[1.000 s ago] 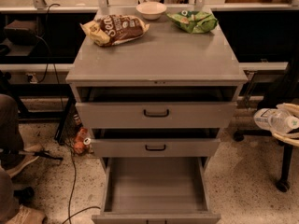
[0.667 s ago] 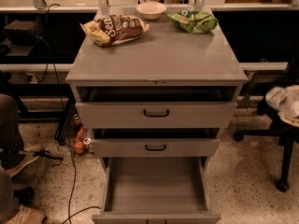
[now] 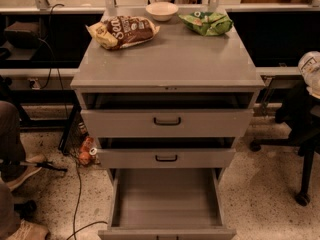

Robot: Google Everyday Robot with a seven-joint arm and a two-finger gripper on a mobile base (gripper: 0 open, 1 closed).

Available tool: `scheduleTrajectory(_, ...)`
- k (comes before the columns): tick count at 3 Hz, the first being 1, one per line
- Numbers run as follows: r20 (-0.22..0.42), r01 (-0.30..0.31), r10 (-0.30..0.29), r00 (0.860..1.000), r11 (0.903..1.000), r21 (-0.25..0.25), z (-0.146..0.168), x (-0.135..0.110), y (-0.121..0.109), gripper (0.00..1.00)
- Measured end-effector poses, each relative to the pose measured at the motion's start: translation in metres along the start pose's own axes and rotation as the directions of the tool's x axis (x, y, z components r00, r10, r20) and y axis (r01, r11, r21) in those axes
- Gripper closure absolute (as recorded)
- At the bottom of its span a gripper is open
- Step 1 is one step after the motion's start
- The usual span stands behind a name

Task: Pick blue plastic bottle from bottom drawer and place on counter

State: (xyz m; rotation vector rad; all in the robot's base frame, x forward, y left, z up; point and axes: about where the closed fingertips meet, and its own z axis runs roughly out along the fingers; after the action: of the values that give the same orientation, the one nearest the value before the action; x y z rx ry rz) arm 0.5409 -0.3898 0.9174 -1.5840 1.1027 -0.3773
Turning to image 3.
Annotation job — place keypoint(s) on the white ceramic bowl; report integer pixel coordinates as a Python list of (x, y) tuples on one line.
[(162, 11)]

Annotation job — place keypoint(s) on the tan shoe lower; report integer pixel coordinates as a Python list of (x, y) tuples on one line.
[(30, 231)]

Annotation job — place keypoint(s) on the tan shoe upper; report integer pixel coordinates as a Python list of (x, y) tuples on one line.
[(27, 173)]

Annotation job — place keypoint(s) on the grey bottom drawer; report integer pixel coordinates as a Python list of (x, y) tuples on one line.
[(166, 204)]

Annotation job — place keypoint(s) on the grey drawer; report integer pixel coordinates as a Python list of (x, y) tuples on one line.
[(166, 204), (203, 152), (158, 115)]

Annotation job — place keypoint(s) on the green snack bag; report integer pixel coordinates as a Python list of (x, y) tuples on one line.
[(207, 23)]

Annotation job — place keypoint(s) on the tan shoe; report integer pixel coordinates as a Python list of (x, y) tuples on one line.
[(27, 173), (30, 231)]

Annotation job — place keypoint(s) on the clear plastic bottle white cap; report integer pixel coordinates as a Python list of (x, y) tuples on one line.
[(309, 67)]

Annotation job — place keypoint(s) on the brown yellow chip bag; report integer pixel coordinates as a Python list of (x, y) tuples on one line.
[(119, 32)]

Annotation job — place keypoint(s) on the black box on shelf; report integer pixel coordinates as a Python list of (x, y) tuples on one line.
[(24, 35)]

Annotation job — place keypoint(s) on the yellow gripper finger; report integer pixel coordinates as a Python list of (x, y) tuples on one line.
[(313, 92)]

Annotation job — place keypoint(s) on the black office chair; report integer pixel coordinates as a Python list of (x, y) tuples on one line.
[(300, 111)]

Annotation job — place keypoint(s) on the grey top drawer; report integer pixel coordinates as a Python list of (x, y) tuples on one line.
[(158, 115)]

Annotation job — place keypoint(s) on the grey middle drawer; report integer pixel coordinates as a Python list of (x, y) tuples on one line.
[(203, 152)]

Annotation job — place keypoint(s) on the grey metal drawer cabinet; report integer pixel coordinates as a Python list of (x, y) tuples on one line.
[(177, 60)]

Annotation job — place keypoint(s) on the orange cans on floor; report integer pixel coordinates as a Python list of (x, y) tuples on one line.
[(87, 151)]

